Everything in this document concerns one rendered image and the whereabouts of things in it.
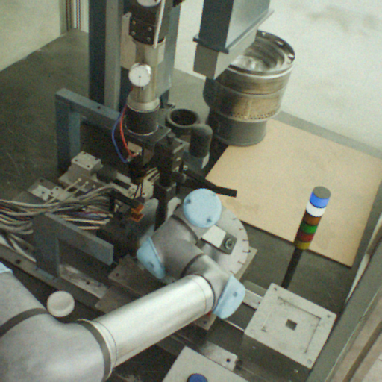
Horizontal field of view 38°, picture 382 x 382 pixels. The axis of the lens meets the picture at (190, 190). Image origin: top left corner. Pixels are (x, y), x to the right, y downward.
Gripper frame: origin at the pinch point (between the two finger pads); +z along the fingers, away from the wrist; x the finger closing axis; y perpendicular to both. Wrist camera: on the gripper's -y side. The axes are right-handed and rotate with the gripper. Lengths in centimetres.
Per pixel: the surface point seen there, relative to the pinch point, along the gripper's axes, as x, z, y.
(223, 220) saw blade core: -10.4, 9.0, -5.9
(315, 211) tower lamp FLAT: -17.5, -10.2, -24.0
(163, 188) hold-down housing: -6.2, -10.1, 12.0
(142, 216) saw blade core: -1.5, 8.5, 14.5
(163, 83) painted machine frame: -32.4, -6.9, 24.0
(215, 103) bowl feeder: -56, 42, 11
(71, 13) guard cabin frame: -91, 95, 91
